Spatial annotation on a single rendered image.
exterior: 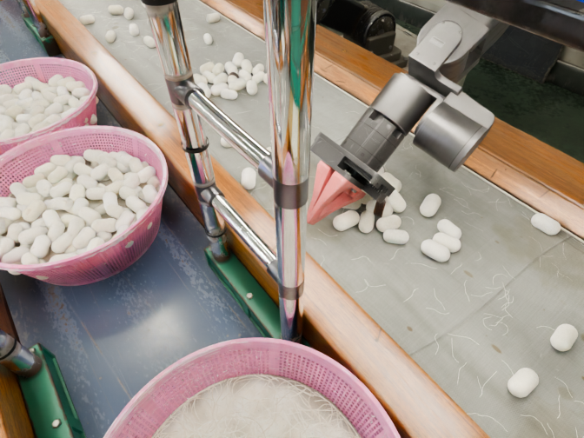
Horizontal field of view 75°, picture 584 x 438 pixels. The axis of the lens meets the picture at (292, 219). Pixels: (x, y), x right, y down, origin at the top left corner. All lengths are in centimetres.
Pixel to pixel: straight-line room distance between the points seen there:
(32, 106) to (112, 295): 42
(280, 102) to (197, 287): 39
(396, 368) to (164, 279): 33
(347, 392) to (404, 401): 5
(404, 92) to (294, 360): 31
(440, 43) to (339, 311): 31
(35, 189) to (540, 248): 70
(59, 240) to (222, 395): 29
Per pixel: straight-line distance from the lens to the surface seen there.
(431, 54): 47
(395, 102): 46
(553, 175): 65
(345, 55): 84
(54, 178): 67
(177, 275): 56
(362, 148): 46
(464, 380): 45
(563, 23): 25
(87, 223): 59
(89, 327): 57
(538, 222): 59
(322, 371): 40
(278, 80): 19
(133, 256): 58
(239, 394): 42
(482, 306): 49
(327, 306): 42
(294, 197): 24
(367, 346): 40
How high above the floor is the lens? 113
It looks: 50 degrees down
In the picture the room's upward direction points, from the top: straight up
